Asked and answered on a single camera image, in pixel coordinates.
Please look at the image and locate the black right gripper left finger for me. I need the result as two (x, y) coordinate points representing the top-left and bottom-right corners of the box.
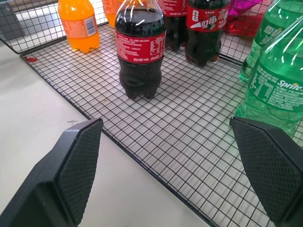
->
(0, 118), (104, 227)

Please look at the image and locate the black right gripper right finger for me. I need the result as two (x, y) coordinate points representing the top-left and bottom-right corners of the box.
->
(229, 116), (303, 227)

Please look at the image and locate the green Sprite bottle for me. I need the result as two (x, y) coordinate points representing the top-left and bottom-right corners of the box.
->
(239, 0), (303, 83)
(234, 9), (303, 139)

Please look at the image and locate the cola bottle with red label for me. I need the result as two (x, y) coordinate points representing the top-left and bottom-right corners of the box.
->
(184, 0), (231, 67)
(158, 0), (188, 52)
(115, 0), (167, 100)

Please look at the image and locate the orange soda bottle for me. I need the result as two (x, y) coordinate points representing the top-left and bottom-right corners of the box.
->
(58, 0), (100, 53)
(102, 0), (125, 28)

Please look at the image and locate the pink foil snack bag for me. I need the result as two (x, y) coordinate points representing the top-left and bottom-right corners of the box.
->
(227, 0), (263, 23)

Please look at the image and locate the black wire grid tray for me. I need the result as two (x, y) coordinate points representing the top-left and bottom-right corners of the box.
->
(0, 0), (303, 227)

